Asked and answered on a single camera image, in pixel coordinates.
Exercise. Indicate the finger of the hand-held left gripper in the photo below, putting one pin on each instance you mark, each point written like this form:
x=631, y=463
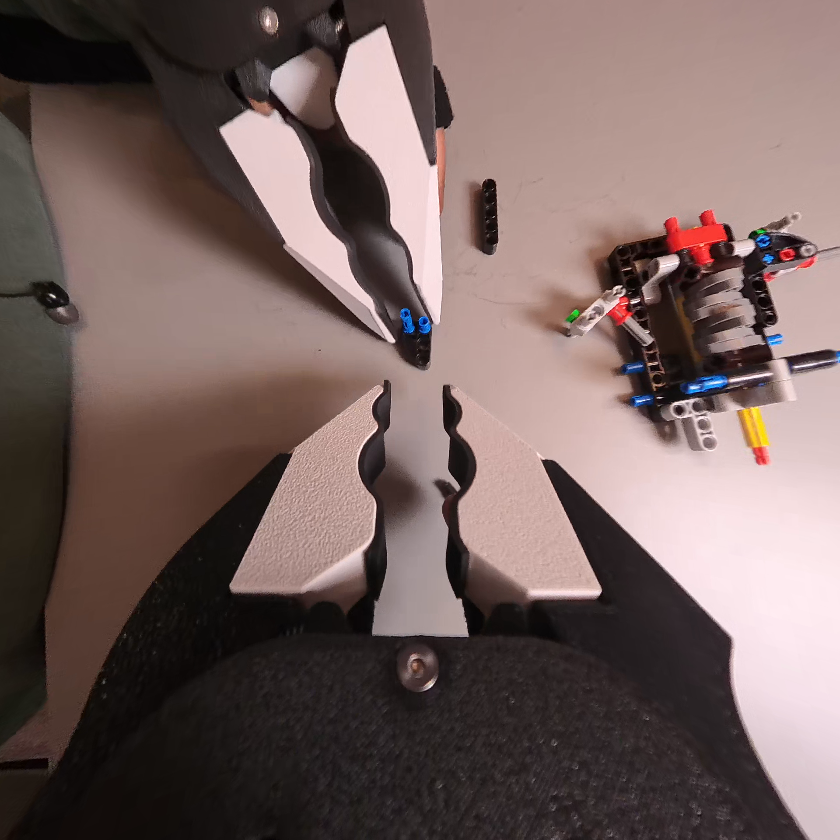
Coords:
x=275, y=170
x=394, y=131

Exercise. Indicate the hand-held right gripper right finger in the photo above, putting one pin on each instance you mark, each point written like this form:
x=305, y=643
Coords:
x=525, y=518

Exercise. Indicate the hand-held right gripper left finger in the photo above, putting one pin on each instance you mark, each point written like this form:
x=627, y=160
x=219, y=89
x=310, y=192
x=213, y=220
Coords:
x=308, y=518

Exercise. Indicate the dark grey triangular lego liftarm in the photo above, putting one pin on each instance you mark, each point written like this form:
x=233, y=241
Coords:
x=420, y=351

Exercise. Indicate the lego chassis assembly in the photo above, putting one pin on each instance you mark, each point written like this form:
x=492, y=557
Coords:
x=715, y=308

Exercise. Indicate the black five-hole lego beam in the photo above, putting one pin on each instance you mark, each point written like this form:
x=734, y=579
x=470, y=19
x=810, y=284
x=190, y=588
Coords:
x=490, y=216

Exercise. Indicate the person's left hand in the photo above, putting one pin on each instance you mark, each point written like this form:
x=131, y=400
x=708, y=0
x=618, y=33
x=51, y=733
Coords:
x=441, y=170

